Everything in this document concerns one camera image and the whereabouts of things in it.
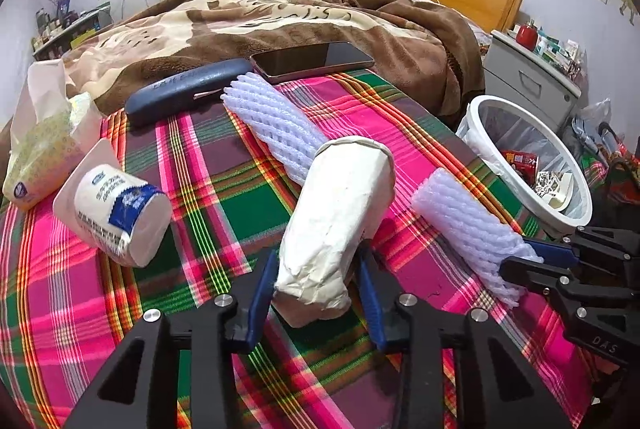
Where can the brown patterned blanket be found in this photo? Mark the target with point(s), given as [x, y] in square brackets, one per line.
[275, 19]

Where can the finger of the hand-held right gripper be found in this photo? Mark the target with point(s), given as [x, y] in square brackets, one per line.
[530, 274]
[550, 253]

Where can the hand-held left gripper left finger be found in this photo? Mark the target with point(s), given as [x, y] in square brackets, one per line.
[260, 294]

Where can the white trash bin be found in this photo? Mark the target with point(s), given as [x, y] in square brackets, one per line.
[480, 144]

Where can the white bottle blue label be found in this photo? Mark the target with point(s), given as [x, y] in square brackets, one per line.
[115, 209]

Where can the white foam fruit net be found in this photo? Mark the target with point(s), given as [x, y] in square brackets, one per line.
[280, 124]
[465, 229]

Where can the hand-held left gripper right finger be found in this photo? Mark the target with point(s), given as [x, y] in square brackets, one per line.
[372, 299]

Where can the grey nightstand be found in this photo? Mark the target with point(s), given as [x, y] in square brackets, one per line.
[525, 79]

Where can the white plastic bag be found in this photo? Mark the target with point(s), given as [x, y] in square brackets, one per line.
[595, 119]

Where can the black smartphone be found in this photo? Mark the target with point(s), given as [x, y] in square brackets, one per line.
[310, 59]

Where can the soft tissue pack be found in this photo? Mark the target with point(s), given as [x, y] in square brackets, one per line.
[40, 144]

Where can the cluttered side shelf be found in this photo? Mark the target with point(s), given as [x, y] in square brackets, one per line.
[70, 29]

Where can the dark blue glasses case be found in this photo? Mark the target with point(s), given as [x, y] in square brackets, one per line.
[185, 91]

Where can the beige paper bag green leaf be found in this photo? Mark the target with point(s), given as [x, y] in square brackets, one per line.
[335, 219]

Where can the pink green plaid cloth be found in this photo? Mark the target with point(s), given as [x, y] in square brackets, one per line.
[200, 209]

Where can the red green striped bag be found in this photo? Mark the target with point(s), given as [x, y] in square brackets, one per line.
[620, 169]

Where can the red jar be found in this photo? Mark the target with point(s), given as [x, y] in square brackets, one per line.
[526, 36]

